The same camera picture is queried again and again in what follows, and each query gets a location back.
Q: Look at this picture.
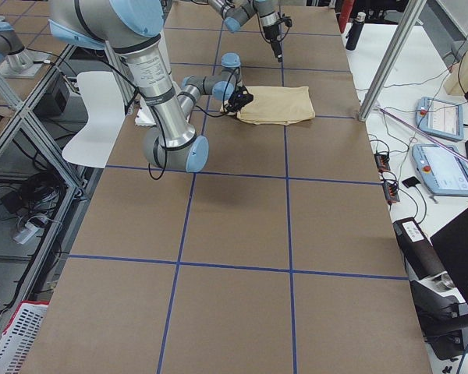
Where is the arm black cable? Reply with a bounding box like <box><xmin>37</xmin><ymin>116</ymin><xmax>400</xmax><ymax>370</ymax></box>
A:
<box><xmin>147</xmin><ymin>65</ymin><xmax>243</xmax><ymax>182</ymax></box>

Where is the black monitor on stand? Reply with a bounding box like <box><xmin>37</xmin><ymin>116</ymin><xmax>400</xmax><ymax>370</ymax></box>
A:
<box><xmin>419</xmin><ymin>208</ymin><xmax>468</xmax><ymax>360</ymax></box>

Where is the blue teach pendant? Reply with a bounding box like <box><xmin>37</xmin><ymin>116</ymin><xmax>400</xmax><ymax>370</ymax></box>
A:
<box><xmin>416</xmin><ymin>97</ymin><xmax>464</xmax><ymax>142</ymax></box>
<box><xmin>411</xmin><ymin>144</ymin><xmax>468</xmax><ymax>196</ymax></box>

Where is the black water bottle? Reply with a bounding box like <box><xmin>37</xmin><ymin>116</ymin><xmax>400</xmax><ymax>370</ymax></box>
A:
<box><xmin>346</xmin><ymin>12</ymin><xmax>366</xmax><ymax>51</ymax></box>

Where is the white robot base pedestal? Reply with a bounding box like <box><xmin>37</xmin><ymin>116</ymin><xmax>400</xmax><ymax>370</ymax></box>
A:
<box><xmin>133</xmin><ymin>0</ymin><xmax>188</xmax><ymax>128</ymax></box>

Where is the white plastic chair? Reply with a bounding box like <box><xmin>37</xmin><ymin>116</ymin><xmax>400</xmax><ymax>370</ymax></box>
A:
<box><xmin>62</xmin><ymin>71</ymin><xmax>126</xmax><ymax>168</ymax></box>

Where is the black labelled box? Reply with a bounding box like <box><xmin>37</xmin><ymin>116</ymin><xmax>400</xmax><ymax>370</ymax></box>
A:
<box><xmin>392</xmin><ymin>217</ymin><xmax>447</xmax><ymax>281</ymax></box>

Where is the beige long-sleeve printed shirt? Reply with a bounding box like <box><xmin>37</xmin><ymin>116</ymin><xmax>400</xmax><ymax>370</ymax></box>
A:
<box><xmin>236</xmin><ymin>86</ymin><xmax>315</xmax><ymax>125</ymax></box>

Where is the far blue teach pendant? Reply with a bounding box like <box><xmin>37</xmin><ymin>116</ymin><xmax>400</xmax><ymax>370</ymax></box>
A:
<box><xmin>416</xmin><ymin>97</ymin><xmax>464</xmax><ymax>142</ymax></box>

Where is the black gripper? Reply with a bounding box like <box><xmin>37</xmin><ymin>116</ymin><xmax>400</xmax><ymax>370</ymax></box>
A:
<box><xmin>261</xmin><ymin>12</ymin><xmax>293</xmax><ymax>63</ymax></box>
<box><xmin>222</xmin><ymin>86</ymin><xmax>254</xmax><ymax>114</ymax></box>

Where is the white perforated plastic basket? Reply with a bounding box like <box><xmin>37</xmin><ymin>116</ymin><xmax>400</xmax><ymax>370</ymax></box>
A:
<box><xmin>0</xmin><ymin>301</ymin><xmax>49</xmax><ymax>373</ymax></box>

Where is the aluminium frame post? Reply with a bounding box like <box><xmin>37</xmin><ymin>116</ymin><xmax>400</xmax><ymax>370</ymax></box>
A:
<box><xmin>358</xmin><ymin>0</ymin><xmax>427</xmax><ymax>122</ymax></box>

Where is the small orange circuit board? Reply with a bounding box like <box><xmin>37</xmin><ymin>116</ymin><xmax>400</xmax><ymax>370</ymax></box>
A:
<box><xmin>374</xmin><ymin>153</ymin><xmax>391</xmax><ymax>172</ymax></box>

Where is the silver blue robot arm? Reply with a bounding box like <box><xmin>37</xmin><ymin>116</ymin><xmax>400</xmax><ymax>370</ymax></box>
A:
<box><xmin>206</xmin><ymin>0</ymin><xmax>293</xmax><ymax>63</ymax></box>
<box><xmin>49</xmin><ymin>0</ymin><xmax>254</xmax><ymax>173</ymax></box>

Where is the near blue teach pendant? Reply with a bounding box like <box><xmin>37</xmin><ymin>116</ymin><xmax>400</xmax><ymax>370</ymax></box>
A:
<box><xmin>411</xmin><ymin>144</ymin><xmax>468</xmax><ymax>196</ymax></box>

